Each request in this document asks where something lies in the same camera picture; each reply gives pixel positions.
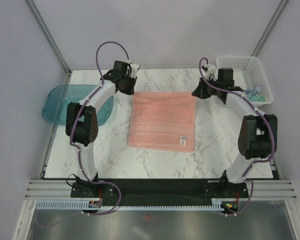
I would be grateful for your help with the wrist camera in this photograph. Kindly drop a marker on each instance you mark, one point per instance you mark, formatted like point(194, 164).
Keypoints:
point(208, 70)
point(133, 69)

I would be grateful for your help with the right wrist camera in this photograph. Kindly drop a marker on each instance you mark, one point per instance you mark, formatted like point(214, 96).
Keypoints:
point(208, 70)

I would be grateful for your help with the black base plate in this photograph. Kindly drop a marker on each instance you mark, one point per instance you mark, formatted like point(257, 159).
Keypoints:
point(158, 192)

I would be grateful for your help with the white perforated plastic basket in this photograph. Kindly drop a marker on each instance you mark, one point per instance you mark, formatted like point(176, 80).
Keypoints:
point(248, 73)

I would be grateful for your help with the right aluminium frame post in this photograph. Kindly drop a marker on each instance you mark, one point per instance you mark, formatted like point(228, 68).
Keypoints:
point(270, 27)

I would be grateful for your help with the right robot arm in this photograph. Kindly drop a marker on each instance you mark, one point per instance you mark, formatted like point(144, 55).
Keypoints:
point(257, 140)

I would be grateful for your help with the aluminium frame post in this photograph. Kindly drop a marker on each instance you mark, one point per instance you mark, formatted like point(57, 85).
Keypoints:
point(47, 34)
point(270, 27)

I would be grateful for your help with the pink towel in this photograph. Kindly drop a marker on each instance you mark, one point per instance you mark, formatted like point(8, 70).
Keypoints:
point(163, 121)

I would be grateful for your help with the blue yellow green towels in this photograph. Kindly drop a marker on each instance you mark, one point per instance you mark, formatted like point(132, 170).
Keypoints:
point(254, 94)

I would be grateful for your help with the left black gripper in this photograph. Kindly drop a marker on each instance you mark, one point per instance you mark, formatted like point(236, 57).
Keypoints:
point(131, 90)

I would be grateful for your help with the left aluminium frame post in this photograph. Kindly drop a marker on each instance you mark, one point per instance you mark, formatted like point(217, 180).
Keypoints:
point(47, 34)

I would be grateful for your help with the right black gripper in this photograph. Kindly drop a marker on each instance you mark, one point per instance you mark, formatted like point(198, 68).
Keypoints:
point(200, 91)

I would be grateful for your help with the teal plastic tray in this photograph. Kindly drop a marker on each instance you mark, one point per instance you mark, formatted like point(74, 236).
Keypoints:
point(55, 109)

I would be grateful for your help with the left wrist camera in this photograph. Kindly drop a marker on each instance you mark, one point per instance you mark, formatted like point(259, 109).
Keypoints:
point(133, 69)

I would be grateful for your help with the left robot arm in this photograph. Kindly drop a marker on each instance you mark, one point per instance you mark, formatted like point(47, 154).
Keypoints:
point(81, 117)

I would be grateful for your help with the aluminium rail bar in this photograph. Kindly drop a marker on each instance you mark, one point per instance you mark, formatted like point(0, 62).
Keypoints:
point(274, 190)

